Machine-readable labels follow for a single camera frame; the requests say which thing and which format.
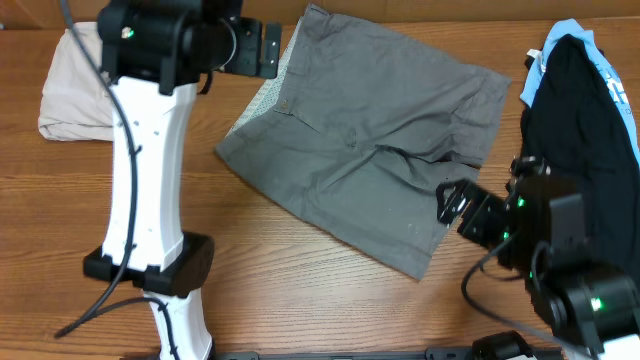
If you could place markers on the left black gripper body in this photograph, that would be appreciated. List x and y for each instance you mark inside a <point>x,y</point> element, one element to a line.
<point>243,61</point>

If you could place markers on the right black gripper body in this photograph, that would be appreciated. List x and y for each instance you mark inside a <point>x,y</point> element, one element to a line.
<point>488,225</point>

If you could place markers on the grey shorts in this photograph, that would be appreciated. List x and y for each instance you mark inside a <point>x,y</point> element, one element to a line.
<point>366,125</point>

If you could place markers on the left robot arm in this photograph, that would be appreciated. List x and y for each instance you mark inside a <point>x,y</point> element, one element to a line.
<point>156,58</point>

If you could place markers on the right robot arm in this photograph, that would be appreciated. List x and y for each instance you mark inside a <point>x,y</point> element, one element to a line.
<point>538,231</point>

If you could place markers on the black t-shirt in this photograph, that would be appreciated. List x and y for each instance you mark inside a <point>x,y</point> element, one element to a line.
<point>574,125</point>

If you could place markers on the folded beige shorts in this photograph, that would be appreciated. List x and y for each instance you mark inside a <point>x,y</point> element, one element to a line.
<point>74,106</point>

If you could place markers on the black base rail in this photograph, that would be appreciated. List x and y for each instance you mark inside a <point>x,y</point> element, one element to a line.
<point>435,353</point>

